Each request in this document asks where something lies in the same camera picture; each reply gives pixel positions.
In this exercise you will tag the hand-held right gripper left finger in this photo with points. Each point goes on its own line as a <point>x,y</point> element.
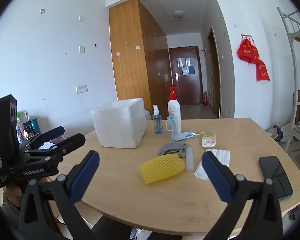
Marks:
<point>86,177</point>

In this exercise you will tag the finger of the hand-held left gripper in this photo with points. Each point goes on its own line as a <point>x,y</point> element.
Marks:
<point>72,140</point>
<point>53,132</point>

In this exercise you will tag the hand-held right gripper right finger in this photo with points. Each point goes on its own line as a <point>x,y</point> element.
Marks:
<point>216,177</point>

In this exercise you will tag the white paper napkin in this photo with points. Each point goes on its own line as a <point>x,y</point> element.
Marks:
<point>221,155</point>

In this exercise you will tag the translucent white tube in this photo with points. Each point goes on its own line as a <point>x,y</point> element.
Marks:
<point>189,160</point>

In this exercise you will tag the floral tissue packet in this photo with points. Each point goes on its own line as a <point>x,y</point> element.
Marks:
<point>208,141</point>

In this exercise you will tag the white foam box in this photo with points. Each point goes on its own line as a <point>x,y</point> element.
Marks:
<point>117,127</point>

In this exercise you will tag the blue face mask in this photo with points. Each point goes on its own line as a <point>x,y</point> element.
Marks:
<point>172,123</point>
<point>183,135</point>

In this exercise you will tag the grey sock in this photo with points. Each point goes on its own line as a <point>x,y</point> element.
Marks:
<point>170,148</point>

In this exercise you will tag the yellow foam fruit net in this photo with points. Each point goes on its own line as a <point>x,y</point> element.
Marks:
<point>160,168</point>

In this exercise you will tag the person's left hand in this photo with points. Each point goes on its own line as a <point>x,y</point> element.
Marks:
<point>13,192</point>

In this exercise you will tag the patterned desk mat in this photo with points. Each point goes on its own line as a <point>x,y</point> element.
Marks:
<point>61,139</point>

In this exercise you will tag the printed paper sheet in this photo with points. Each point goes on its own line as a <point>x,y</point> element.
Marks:
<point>47,145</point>

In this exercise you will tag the teal thermos cup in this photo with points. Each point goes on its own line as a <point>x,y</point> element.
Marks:
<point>35,126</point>

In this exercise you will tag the black smartphone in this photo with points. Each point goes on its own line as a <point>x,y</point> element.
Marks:
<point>275,175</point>

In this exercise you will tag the white pump lotion bottle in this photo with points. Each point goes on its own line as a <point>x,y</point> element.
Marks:
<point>175,112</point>

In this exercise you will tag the red fire extinguisher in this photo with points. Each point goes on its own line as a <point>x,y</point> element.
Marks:
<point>205,100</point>

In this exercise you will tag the clear blue spray bottle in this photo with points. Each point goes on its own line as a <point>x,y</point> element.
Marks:
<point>158,125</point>

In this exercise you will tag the dark brown entrance door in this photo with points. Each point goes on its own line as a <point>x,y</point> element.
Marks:
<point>190,87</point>

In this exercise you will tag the brown side door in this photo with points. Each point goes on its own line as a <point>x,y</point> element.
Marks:
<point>213,80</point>

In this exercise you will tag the wooden wardrobe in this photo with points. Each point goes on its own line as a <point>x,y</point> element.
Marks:
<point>127,55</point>

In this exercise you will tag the red cloth bag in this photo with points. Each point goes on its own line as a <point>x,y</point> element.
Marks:
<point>262,71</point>
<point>246,51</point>

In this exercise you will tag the round ceiling lamp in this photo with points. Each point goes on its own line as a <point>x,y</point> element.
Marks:
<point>178,13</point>

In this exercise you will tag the white double wall socket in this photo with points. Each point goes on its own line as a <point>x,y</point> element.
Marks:
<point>81,89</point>

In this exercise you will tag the white wall switch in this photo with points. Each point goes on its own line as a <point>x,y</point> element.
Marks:
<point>82,49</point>
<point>81,18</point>

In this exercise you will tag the metal wall hook rack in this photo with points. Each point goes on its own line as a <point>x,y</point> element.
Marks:
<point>246,35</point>

